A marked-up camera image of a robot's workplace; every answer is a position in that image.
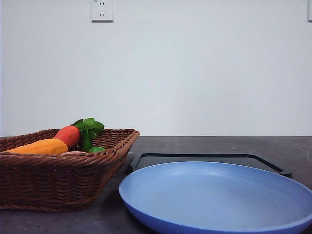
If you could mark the blue plate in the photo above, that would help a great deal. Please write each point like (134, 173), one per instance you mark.
(206, 197)

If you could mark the brown egg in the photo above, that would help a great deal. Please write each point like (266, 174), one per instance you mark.
(75, 153)

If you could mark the brown wicker basket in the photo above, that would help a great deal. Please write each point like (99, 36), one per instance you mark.
(72, 181)

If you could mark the black tray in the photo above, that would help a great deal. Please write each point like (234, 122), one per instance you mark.
(248, 160)

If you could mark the green toy carrot leaves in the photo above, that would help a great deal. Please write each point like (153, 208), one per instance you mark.
(89, 128)

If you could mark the red-orange toy carrot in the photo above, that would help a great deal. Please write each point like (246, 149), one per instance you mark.
(70, 135)

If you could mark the yellow-orange toy vegetable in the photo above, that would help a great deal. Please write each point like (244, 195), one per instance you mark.
(44, 147)

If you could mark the white wall socket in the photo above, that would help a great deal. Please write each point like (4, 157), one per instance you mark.
(102, 11)

